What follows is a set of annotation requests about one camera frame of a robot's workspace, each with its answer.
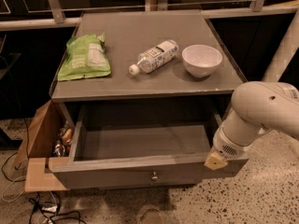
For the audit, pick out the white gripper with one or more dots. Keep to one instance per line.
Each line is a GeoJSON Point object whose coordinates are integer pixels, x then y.
{"type": "Point", "coordinates": [224, 146]}

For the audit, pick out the grey top drawer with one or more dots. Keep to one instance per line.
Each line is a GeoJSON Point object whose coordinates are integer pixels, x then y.
{"type": "Point", "coordinates": [140, 146]}

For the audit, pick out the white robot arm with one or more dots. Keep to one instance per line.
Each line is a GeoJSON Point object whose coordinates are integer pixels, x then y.
{"type": "Point", "coordinates": [258, 107]}

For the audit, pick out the grey drawer cabinet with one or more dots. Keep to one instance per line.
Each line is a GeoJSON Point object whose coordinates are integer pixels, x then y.
{"type": "Point", "coordinates": [127, 35]}

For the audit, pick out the white bowl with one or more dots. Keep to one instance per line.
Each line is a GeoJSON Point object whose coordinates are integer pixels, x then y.
{"type": "Point", "coordinates": [201, 60]}

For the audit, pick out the clear plastic water bottle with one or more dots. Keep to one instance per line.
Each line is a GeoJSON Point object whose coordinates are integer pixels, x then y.
{"type": "Point", "coordinates": [155, 57]}

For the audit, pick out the snack packets in box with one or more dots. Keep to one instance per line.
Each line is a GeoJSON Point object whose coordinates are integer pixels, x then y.
{"type": "Point", "coordinates": [63, 142]}

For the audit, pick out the green snack bag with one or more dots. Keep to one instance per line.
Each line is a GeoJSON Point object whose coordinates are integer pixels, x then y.
{"type": "Point", "coordinates": [85, 58]}

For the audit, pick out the white power adapter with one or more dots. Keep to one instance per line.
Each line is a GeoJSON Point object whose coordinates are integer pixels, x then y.
{"type": "Point", "coordinates": [53, 208]}

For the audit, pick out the metal railing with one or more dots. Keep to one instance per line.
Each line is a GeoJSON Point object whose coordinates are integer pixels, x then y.
{"type": "Point", "coordinates": [39, 14]}

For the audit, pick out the brown cardboard box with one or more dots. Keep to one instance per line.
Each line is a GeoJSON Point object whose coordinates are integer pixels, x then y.
{"type": "Point", "coordinates": [36, 148]}

